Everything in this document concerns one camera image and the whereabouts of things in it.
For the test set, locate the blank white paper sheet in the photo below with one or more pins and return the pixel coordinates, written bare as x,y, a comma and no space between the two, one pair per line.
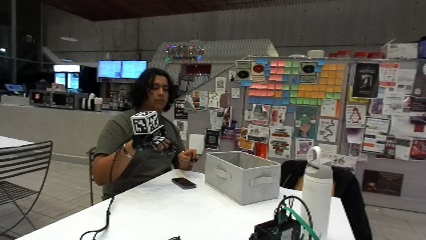
195,143

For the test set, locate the black hanging tag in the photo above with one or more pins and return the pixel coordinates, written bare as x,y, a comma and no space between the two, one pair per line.
213,139

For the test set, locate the black smartphone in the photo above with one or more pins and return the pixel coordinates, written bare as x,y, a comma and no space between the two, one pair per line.
183,183

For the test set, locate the white marker cube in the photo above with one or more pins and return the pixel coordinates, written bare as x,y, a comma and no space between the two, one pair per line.
145,122

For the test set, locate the the person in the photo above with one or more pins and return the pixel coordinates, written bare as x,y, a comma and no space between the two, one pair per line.
141,166

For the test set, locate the dark wristband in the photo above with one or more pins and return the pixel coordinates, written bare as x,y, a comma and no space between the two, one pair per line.
126,153

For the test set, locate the grey fabric storage bin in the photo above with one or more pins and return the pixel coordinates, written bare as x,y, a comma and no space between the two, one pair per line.
239,180

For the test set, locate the dark chair behind person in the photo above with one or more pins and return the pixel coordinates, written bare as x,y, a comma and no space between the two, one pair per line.
90,173

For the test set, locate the small black object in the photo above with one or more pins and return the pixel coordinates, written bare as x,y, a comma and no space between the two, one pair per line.
174,238

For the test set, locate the grey service counter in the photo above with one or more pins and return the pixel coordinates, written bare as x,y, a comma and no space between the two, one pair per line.
53,130

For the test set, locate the green figure poster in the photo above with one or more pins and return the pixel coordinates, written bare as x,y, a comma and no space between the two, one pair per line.
306,121

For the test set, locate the black electronic device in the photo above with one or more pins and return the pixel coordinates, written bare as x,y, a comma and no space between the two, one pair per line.
274,231

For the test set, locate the lit drinks fridge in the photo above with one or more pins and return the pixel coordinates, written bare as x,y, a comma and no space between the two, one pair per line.
66,78

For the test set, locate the white water bottle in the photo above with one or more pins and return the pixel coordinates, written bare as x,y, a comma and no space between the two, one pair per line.
317,196

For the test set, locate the black metal slat chair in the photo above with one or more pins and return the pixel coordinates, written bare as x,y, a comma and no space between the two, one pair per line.
24,160

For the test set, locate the group of coloured sticky notes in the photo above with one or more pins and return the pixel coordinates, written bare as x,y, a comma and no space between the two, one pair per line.
310,88

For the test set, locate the white perforated staircase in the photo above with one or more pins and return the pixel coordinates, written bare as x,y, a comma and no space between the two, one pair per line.
239,48

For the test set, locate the white side table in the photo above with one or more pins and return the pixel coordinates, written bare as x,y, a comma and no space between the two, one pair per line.
10,141

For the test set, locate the black jacket on chair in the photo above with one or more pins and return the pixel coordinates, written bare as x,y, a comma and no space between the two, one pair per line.
350,193

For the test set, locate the small blue screen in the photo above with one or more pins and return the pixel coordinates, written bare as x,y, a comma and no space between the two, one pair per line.
14,87

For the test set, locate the round ceiling lamp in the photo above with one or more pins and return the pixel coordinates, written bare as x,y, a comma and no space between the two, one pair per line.
69,39

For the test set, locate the penguin poster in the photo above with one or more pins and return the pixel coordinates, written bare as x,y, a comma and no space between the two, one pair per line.
355,116

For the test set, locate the white container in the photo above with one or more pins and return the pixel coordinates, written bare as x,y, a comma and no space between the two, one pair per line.
315,53

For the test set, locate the dark landscape poster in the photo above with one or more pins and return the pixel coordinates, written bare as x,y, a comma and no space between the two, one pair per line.
382,182

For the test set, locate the black portrait poster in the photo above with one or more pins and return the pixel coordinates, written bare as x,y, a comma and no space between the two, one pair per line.
364,80

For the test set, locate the grey notice board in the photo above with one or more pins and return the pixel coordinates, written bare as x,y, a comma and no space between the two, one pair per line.
407,180

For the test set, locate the row of red bowls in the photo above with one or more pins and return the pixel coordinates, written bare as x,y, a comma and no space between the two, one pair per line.
360,54

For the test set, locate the blue wall monitor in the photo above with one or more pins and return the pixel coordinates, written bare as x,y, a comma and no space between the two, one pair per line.
109,69
133,69

